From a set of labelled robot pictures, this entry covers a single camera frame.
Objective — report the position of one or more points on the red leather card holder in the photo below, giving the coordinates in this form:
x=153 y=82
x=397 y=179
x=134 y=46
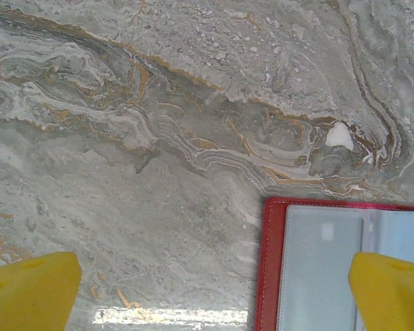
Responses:
x=269 y=262

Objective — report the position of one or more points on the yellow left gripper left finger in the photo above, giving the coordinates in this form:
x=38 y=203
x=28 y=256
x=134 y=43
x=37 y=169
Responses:
x=31 y=293

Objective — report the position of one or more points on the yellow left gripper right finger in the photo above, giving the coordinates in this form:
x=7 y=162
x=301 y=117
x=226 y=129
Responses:
x=390 y=296

